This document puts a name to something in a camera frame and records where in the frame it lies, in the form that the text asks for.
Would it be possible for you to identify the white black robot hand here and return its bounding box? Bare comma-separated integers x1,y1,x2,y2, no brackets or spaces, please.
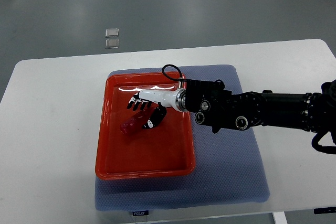
127,89,183,129

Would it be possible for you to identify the red pepper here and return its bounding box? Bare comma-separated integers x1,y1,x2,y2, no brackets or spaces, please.
120,109,154,135

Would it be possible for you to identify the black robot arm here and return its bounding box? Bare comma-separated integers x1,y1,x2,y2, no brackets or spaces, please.
127,79,335,154

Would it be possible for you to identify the red plastic tray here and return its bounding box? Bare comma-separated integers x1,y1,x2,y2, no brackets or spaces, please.
95,70,196,180

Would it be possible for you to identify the lower silver floor plate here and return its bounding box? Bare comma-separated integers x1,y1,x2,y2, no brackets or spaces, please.
105,38,119,49

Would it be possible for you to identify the silver floor plate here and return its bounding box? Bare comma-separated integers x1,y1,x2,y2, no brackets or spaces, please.
105,38,119,49
105,28,119,38

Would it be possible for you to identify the upper silver floor plate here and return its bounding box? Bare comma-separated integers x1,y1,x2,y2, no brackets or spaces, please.
105,28,119,38

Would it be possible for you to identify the blue-grey honeycomb mat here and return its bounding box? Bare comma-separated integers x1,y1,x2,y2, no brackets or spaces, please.
95,68,270,211

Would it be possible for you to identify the black mat label tag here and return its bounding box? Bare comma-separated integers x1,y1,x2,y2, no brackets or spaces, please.
132,210,149,217

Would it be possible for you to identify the white table leg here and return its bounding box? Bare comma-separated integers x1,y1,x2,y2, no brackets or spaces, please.
272,211,288,224

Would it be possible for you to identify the black label at table edge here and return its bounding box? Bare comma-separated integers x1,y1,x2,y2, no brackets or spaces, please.
313,207,336,215

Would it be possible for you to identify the black cable loop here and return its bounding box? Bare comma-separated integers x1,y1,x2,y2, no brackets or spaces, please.
161,63,184,90

